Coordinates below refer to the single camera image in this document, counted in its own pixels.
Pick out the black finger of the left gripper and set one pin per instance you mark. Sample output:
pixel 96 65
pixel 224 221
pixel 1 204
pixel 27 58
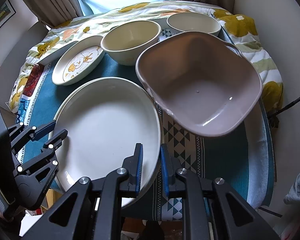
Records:
pixel 55 141

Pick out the white plate orange duck drawing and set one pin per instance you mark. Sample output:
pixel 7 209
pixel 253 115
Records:
pixel 78 61

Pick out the framed landscape picture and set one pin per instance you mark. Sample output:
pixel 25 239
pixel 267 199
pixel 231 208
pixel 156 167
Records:
pixel 6 12

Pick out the white ceramic bowl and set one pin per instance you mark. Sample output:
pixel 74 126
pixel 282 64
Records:
pixel 192 21

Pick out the teal blue table cloth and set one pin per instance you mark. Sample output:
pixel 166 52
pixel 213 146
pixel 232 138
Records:
pixel 243 158

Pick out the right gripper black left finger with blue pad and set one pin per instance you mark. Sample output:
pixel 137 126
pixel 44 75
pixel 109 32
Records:
pixel 91 209

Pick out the grey headboard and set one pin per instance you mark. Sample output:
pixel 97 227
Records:
pixel 10 68

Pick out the plain white deep plate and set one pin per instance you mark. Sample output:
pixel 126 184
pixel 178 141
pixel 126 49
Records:
pixel 105 118

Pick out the brown curtain left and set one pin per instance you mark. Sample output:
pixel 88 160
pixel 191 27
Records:
pixel 54 12

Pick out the taupe plastic basin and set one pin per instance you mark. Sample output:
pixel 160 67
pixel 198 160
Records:
pixel 204 83

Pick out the floral green yellow duvet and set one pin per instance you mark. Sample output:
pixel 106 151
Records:
pixel 241 29

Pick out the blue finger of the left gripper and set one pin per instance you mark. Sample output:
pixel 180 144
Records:
pixel 43 130

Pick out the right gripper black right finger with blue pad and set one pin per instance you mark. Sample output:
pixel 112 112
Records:
pixel 211 209

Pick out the cream ceramic bowl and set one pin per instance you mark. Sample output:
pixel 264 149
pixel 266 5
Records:
pixel 126 42

